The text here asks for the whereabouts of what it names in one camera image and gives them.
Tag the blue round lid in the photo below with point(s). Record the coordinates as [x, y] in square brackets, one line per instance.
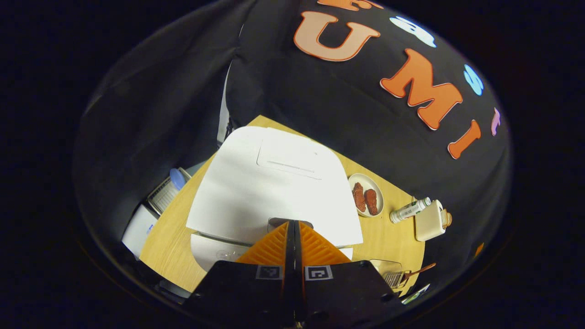
[178, 178]

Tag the white rice cooker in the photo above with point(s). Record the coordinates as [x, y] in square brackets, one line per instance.
[274, 192]

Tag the black backdrop cloth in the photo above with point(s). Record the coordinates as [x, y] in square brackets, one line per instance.
[343, 114]

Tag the red meat piece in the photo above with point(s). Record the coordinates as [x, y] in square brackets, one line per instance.
[371, 202]
[359, 196]

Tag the small white milk bottle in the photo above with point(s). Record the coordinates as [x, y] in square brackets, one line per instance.
[409, 210]

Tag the toast bread slice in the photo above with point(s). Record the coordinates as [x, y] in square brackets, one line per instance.
[447, 218]

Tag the small white green packet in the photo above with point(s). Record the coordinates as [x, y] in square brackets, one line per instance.
[415, 294]

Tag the brown wooden spoon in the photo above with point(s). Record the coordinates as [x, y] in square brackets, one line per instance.
[422, 269]

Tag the white round plate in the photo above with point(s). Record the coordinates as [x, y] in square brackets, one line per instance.
[377, 183]

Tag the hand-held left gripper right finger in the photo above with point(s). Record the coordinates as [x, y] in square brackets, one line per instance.
[343, 288]

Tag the clear box of rice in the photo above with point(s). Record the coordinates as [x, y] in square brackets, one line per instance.
[388, 266]

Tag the white box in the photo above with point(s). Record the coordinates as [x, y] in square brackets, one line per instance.
[139, 230]

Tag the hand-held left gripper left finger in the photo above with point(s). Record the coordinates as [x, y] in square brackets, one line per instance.
[247, 288]

